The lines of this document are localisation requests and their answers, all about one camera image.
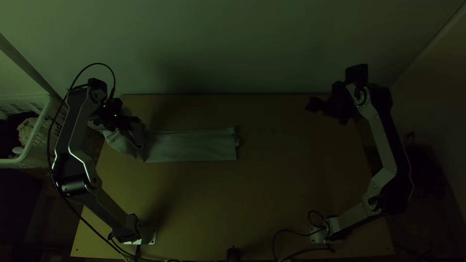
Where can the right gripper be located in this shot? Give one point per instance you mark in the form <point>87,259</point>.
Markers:
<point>329,105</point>

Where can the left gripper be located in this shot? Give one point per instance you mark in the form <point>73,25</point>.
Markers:
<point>123,123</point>

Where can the grey t-shirt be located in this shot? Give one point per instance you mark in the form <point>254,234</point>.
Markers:
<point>189,145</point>

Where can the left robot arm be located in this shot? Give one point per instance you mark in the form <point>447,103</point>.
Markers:
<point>78,120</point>

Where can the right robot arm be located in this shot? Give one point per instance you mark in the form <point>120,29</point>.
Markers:
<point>378,138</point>

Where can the white laundry basket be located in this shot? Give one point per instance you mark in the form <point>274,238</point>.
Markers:
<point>40,138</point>

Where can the heap of clothes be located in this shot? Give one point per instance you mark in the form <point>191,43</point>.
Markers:
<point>25,132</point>

